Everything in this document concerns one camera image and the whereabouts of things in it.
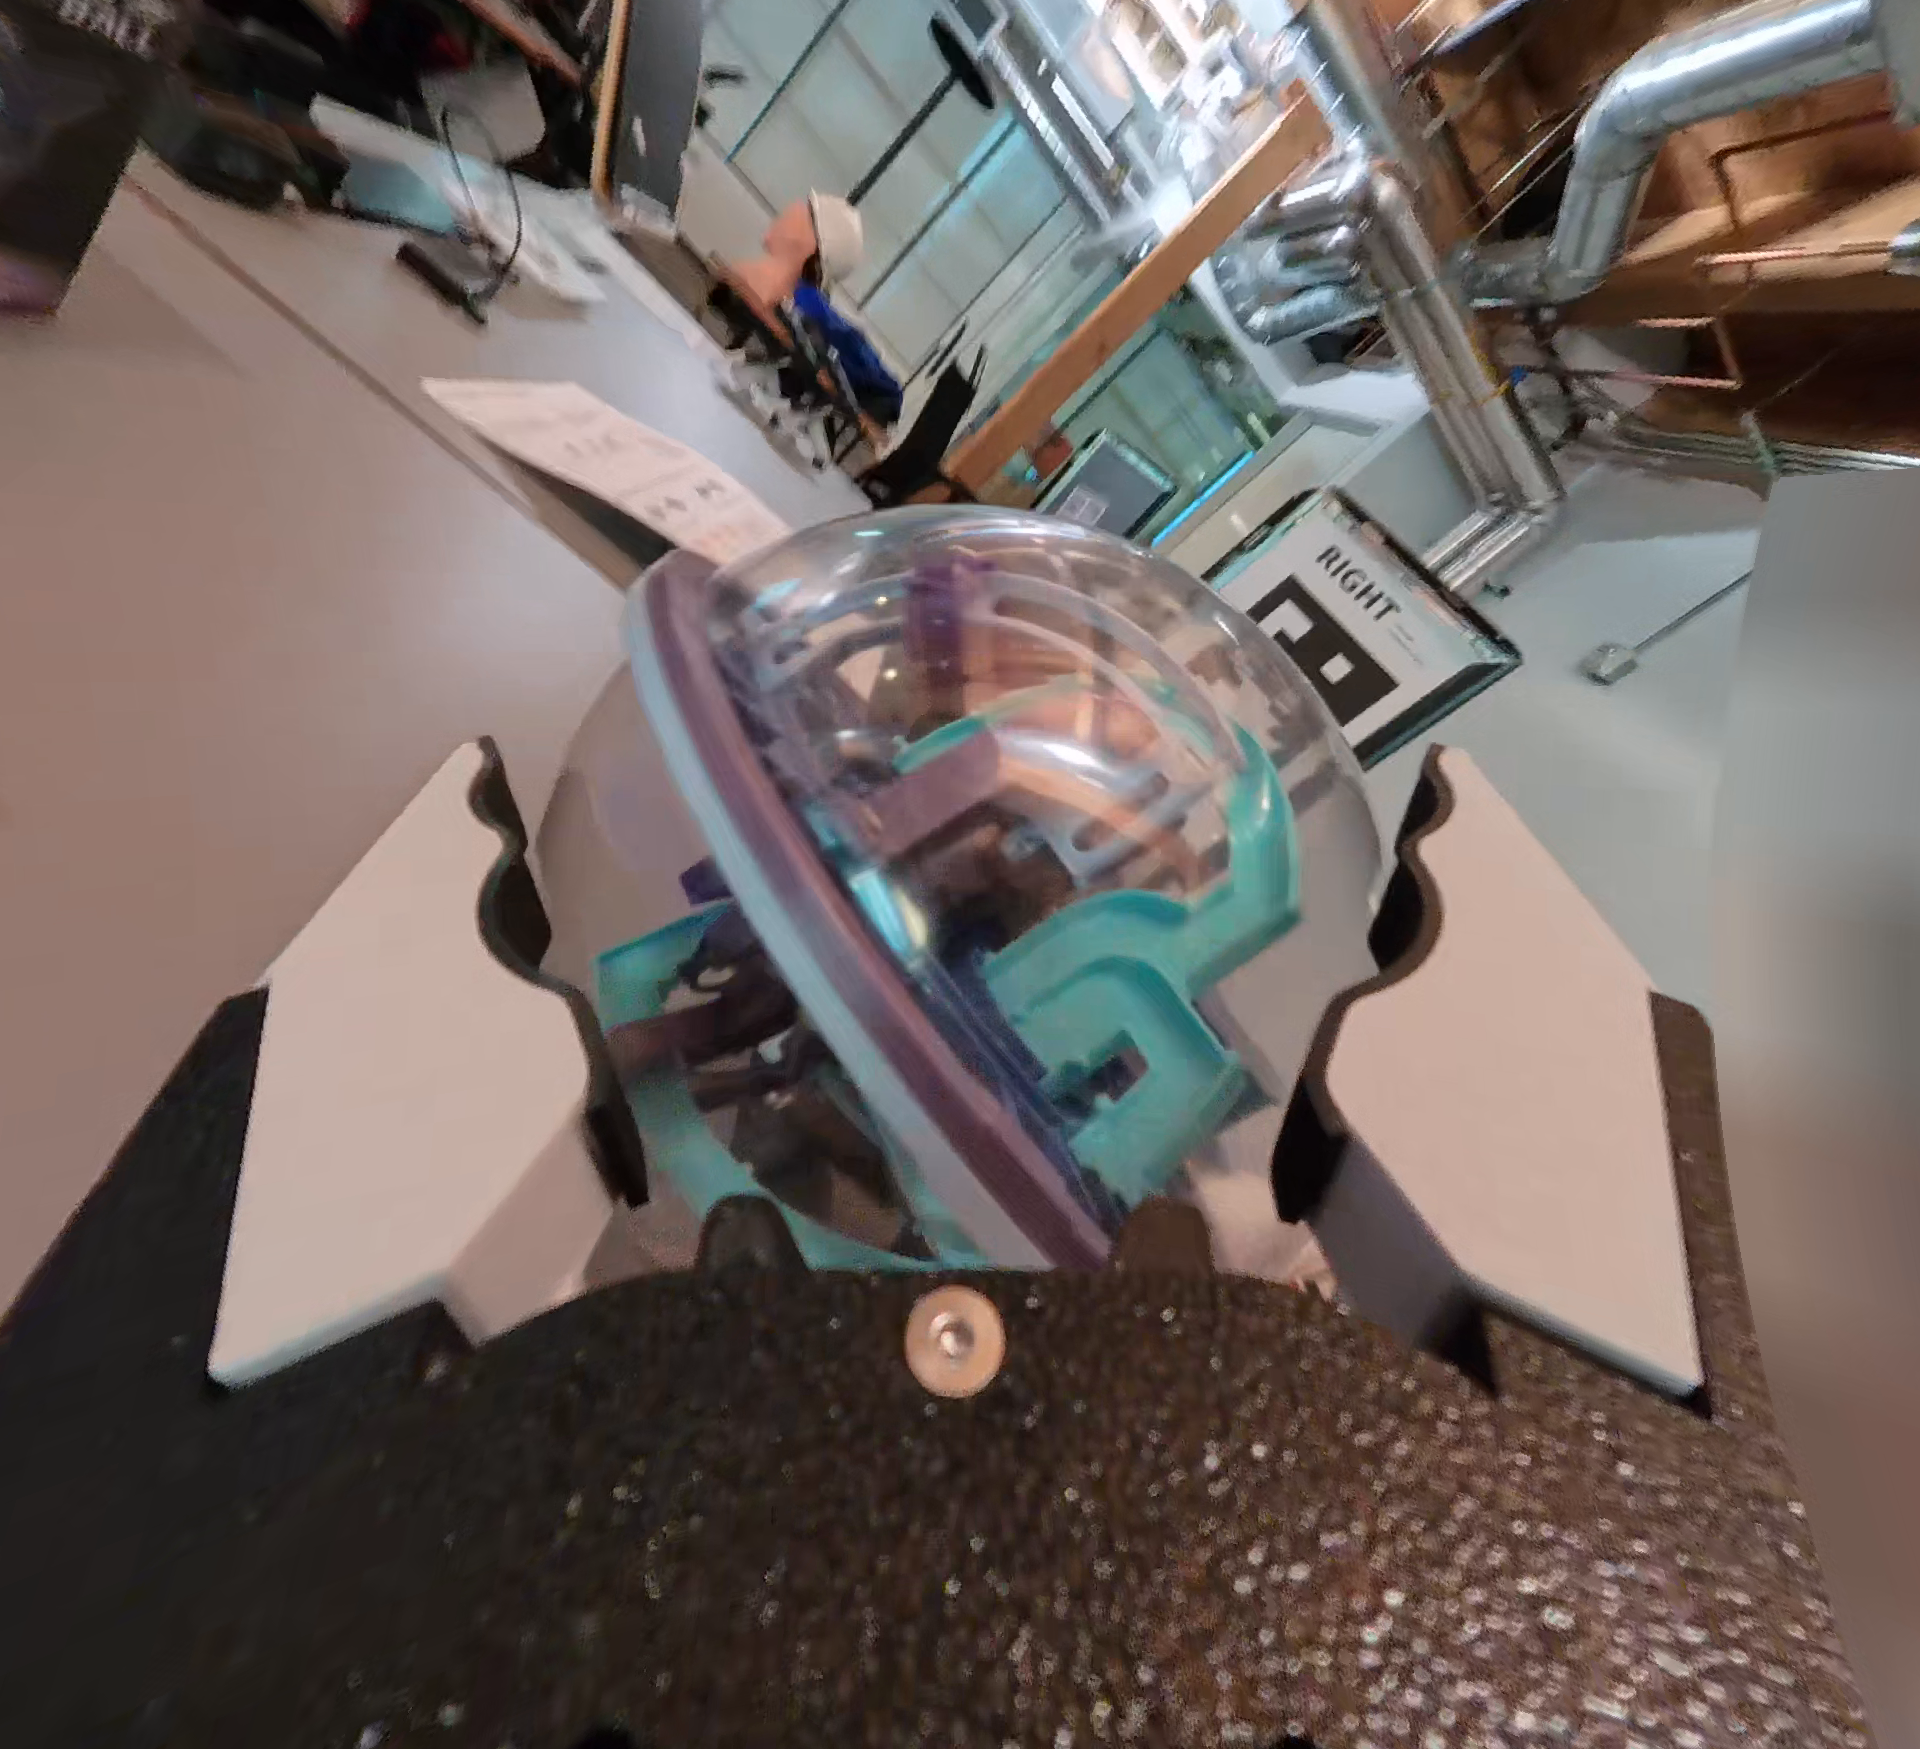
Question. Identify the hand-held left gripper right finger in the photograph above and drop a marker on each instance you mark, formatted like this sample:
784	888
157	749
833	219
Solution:
1515	1104

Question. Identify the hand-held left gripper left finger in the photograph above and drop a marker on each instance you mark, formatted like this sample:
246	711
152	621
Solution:
375	1074

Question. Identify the clear plastic maze ball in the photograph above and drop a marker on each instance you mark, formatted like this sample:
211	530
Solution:
976	670

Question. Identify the grey electrical box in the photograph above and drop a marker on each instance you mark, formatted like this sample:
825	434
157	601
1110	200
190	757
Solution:
1609	666

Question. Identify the silver pipe bundle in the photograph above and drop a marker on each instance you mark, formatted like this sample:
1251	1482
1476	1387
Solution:
1477	384

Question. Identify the grey monitor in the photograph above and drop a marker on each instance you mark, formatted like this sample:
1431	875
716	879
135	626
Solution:
1110	482

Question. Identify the wooden beam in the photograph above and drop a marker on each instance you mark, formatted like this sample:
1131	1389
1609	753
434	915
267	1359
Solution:
1141	278

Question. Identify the black office chair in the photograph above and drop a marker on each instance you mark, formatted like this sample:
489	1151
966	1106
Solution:
929	430

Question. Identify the mannequin with white cap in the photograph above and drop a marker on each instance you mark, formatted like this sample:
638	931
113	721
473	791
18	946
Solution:
842	338

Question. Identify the black round stand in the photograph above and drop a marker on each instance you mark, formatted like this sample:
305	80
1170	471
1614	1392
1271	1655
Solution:
967	60

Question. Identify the black power adapter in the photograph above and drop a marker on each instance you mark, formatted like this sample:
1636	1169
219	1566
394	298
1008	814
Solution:
445	275

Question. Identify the small printed paper sheet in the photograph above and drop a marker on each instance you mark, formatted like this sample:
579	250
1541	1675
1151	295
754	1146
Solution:
564	256

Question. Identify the black flat panel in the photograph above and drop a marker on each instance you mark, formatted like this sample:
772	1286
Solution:
659	9

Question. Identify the black cardboard toy box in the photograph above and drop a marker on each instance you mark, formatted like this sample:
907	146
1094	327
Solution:
75	130

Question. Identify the large silver air duct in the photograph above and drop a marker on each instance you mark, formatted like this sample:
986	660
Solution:
1695	77

